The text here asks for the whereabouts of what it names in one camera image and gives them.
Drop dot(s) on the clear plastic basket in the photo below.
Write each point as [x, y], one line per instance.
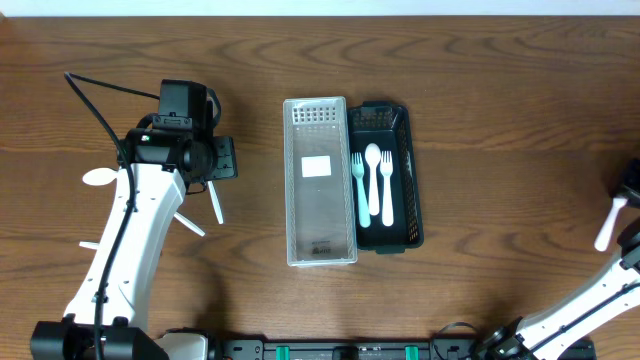
[320, 219]

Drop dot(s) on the white utensil handle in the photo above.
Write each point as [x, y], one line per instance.
[215, 202]

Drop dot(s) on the pale green plastic fork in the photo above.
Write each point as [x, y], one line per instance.
[357, 168]

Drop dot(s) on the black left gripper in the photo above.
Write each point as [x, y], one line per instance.
[223, 158]

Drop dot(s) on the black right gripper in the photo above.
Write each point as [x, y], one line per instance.
[630, 189]

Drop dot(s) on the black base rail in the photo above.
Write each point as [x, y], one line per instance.
[256, 349]

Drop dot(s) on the black plastic basket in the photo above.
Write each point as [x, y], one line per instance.
[388, 125]

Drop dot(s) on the white plastic spoon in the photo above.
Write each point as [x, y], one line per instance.
[373, 159]

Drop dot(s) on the white utensil tip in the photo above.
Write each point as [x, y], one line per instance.
[89, 245]

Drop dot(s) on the white plastic fork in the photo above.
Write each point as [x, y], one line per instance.
[386, 170]

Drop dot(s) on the white spoon under left arm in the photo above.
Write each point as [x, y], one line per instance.
[99, 176]

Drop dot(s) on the white utensil handle slanted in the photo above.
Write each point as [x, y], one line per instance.
[189, 224]

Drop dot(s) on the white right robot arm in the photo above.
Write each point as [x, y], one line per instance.
[549, 333]

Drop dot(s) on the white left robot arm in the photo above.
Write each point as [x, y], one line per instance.
[108, 316]

